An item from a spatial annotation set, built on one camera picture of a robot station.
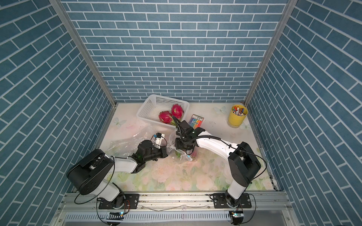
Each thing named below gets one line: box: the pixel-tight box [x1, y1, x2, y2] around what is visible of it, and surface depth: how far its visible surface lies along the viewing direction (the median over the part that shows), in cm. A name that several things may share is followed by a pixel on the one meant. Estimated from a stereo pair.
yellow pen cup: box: [228, 104, 248, 129], surface depth 103 cm
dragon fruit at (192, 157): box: [175, 150, 198, 162], surface depth 76 cm
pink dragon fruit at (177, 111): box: [171, 103, 184, 120], surface depth 107 cm
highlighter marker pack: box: [189, 113, 205, 130], surface depth 110 cm
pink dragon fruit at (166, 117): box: [158, 111, 177, 126], surface depth 103 cm
